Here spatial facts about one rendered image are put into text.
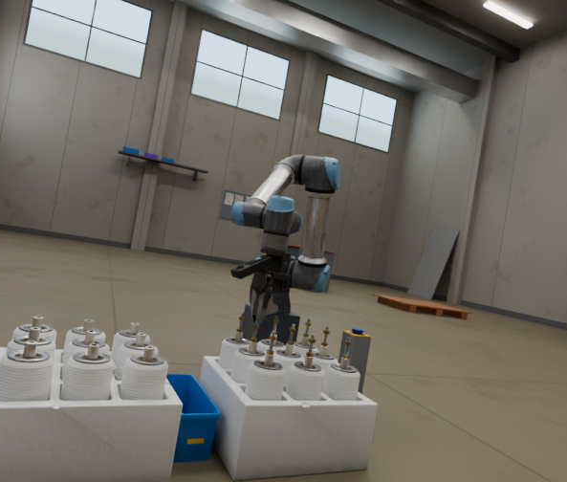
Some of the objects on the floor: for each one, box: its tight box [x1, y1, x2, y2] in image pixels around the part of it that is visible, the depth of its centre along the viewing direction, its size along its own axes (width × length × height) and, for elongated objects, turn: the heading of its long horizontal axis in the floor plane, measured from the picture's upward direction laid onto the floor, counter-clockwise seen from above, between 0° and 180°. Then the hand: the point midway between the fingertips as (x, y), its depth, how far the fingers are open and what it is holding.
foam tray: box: [0, 347, 183, 482], centre depth 102 cm, size 39×39×18 cm
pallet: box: [373, 294, 473, 319], centre depth 650 cm, size 126×87×12 cm
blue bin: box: [166, 374, 220, 463], centre depth 118 cm, size 30×11×12 cm
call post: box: [338, 332, 371, 394], centre depth 145 cm, size 7×7×31 cm
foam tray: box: [199, 356, 378, 481], centre depth 125 cm, size 39×39×18 cm
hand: (255, 318), depth 120 cm, fingers closed
